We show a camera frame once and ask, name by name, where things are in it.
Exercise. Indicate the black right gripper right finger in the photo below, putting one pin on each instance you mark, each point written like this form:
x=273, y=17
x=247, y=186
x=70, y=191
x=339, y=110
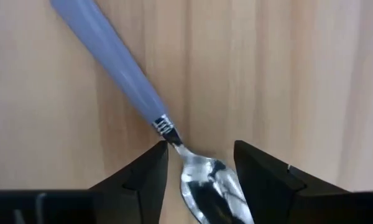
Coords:
x=314, y=208

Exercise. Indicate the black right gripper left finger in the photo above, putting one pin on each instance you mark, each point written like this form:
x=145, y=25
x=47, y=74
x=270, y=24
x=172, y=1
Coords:
x=81, y=208

